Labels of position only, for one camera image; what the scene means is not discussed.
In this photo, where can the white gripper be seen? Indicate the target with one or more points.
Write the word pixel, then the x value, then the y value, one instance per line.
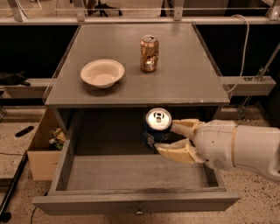
pixel 215 143

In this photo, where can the blue pepsi can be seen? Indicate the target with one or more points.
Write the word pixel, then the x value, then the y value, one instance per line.
pixel 156 127

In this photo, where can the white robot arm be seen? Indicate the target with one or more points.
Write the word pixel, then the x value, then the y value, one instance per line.
pixel 256 149

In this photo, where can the metal drawer knob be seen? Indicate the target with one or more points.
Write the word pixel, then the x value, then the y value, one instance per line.
pixel 139 211

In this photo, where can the open grey top drawer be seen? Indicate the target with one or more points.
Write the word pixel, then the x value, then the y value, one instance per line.
pixel 105 168

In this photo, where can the crushed gold soda can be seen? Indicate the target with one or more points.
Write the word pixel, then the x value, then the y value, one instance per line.
pixel 149 47

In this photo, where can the white paper bowl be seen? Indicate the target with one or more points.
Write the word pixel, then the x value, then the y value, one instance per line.
pixel 102 73

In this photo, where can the items inside cardboard box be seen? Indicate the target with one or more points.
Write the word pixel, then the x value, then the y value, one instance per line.
pixel 57 139

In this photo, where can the cardboard box on floor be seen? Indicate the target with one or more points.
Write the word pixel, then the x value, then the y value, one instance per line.
pixel 42 156

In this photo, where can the black remote on floor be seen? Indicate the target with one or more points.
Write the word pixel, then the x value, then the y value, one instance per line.
pixel 24 131

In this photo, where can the black object at left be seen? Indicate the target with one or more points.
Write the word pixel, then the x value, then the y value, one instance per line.
pixel 13 79

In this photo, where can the black bar on floor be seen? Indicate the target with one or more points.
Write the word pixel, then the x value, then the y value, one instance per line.
pixel 9 185

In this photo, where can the metal rail frame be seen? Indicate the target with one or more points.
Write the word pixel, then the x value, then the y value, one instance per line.
pixel 198 12

